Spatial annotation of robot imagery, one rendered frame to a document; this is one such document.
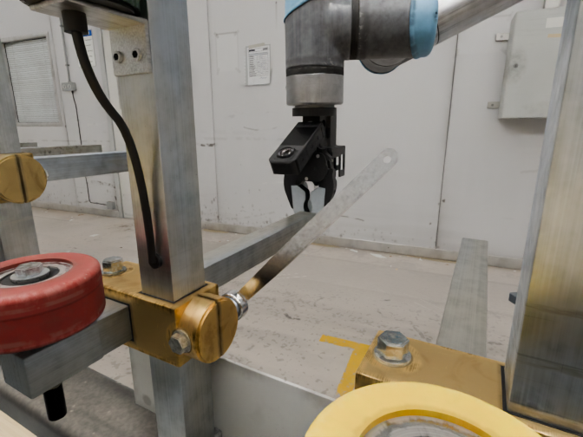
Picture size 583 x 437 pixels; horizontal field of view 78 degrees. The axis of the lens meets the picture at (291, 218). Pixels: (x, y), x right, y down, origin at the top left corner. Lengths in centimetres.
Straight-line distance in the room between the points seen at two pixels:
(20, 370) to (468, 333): 29
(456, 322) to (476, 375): 7
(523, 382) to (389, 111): 274
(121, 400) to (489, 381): 38
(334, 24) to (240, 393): 47
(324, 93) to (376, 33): 10
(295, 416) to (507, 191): 270
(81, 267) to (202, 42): 339
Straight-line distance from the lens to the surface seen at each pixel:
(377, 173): 28
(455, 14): 74
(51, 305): 25
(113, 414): 47
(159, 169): 26
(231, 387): 35
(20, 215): 49
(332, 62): 57
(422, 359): 23
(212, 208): 361
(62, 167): 56
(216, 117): 347
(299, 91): 56
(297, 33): 57
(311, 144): 54
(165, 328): 29
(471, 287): 37
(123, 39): 28
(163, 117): 26
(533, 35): 271
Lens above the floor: 100
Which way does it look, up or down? 14 degrees down
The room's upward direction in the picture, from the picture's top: straight up
